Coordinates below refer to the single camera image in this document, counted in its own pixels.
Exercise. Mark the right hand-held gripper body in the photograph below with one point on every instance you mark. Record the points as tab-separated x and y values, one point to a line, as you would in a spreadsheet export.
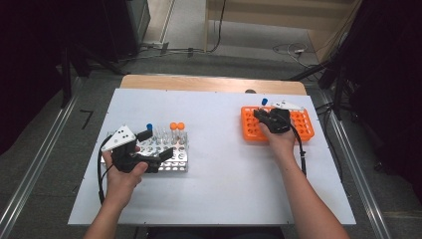
278	121

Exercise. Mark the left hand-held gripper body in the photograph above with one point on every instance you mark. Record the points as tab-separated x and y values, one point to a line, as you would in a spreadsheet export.
121	137

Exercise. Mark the blue-capped test tube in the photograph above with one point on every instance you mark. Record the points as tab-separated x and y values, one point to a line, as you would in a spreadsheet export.
264	101
149	126

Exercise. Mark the clear test tube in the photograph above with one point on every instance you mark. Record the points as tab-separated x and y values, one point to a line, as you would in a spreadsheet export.
157	135
165	135

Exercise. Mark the metal test tube rack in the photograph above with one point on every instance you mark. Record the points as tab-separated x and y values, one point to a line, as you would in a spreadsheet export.
180	159

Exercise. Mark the orange test tube rack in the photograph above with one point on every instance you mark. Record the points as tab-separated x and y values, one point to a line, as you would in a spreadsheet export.
252	131

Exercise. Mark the person's right hand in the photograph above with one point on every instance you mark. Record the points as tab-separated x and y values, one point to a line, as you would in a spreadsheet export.
280	142

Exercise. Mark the person's left hand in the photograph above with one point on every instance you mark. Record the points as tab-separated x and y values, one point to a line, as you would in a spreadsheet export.
122	186

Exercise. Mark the black stand leg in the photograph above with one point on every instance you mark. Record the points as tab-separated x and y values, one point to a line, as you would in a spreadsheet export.
66	76
99	59

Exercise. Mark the black cabinet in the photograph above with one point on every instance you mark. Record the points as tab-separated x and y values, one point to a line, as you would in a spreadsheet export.
122	26

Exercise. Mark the dark curtain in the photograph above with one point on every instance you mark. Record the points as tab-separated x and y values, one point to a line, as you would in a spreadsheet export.
30	66
388	83

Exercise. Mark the aluminium floor rail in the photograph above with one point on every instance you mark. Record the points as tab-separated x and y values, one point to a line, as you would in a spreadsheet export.
361	199
36	162

